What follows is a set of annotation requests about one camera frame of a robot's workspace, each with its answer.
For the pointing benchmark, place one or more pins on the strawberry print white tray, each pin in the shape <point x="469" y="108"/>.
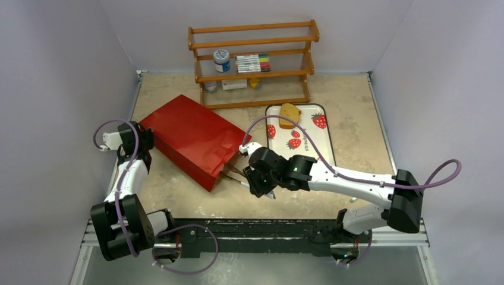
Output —
<point x="290" y="142"/>

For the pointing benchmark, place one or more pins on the yellow fake bread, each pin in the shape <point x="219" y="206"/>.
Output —
<point x="291" y="112"/>

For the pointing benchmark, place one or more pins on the small white box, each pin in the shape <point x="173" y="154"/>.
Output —
<point x="234" y="84"/>

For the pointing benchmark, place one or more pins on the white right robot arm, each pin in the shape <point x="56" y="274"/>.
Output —
<point x="391" y="202"/>

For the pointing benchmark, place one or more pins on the blue label white jar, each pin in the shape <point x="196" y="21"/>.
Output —
<point x="221" y="58"/>

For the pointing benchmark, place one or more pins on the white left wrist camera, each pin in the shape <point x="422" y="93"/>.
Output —
<point x="111" y="141"/>

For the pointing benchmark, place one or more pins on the pack of coloured markers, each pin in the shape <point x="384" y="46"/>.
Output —
<point x="253" y="63"/>

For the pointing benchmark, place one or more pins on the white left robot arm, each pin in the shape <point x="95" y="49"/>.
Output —
<point x="121" y="224"/>

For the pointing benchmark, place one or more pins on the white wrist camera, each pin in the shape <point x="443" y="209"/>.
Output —
<point x="249" y="148"/>
<point x="111" y="141"/>

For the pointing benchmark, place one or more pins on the small white bottle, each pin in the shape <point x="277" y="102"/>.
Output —
<point x="210" y="86"/>

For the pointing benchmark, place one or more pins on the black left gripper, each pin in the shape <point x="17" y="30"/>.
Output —
<point x="148" y="135"/>

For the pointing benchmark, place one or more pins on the small yellow cube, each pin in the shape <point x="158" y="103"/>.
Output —
<point x="255" y="83"/>

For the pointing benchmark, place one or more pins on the orange wooden shelf rack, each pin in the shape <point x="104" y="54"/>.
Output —
<point x="252" y="51"/>

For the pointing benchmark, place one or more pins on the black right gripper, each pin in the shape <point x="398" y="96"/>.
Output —
<point x="254" y="182"/>

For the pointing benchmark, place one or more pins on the red paper bag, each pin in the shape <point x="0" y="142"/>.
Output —
<point x="197" y="140"/>

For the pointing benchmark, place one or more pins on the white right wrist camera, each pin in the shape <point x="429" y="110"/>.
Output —
<point x="249" y="148"/>

